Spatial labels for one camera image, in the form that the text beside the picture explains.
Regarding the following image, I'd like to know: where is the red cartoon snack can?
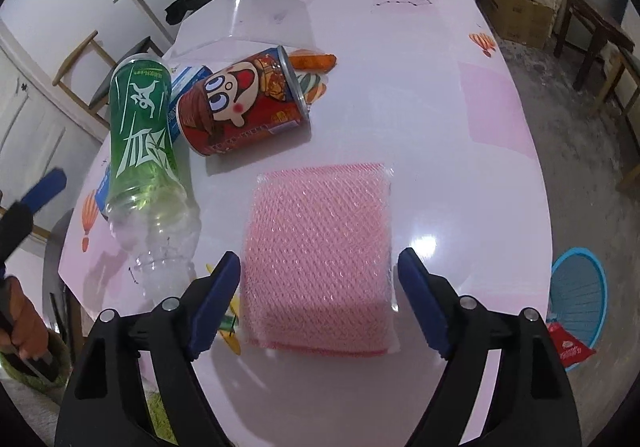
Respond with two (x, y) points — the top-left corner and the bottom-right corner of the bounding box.
(170, 45), (312, 158)

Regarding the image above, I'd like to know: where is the orange snack wrapper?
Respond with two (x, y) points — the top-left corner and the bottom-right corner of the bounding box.
(290, 52), (337, 74)

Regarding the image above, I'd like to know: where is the pink sponge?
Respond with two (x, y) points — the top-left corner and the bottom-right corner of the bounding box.
(240, 162), (401, 358)

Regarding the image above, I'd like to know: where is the blue toothpaste box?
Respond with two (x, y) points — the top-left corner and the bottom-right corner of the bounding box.
(95, 66), (213, 218)

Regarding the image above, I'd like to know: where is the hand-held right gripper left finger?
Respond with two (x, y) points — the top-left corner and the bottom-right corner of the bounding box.
(54, 251), (243, 447)

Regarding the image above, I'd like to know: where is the wooden armchair with dark seat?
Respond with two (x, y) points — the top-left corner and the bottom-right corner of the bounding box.
(592, 47), (640, 192)

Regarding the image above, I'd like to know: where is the wooden chair with black seat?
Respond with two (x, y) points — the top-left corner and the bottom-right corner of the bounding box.
(52, 30), (168, 128)

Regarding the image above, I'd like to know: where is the black cloth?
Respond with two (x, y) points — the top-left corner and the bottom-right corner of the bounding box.
(165, 0), (236, 25)

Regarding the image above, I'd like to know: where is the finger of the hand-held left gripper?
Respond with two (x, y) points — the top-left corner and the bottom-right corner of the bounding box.
(0, 168), (68, 263)

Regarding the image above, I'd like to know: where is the green labelled clear plastic bottle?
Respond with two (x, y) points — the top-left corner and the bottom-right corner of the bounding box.
(95, 54), (201, 300)

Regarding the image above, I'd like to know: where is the person's left hand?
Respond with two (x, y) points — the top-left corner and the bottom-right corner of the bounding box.
(0, 276), (49, 363)

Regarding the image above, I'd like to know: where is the clear plastic box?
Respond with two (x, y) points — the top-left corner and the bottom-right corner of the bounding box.
(172, 0), (312, 65)

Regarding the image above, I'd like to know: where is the dark wooden stool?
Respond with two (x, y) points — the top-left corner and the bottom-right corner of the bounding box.
(552, 0), (636, 92)

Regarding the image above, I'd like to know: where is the white door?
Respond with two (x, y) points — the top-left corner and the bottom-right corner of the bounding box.
(0, 22), (113, 258)

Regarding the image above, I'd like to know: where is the cardboard box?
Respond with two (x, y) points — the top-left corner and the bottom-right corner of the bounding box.
(470, 0), (556, 50)

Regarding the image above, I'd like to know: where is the blue plastic mesh waste basket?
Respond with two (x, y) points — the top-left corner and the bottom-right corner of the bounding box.
(547, 247), (608, 350)

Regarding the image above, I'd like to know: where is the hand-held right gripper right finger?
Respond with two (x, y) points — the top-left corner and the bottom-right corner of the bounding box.
(397, 247), (583, 447)

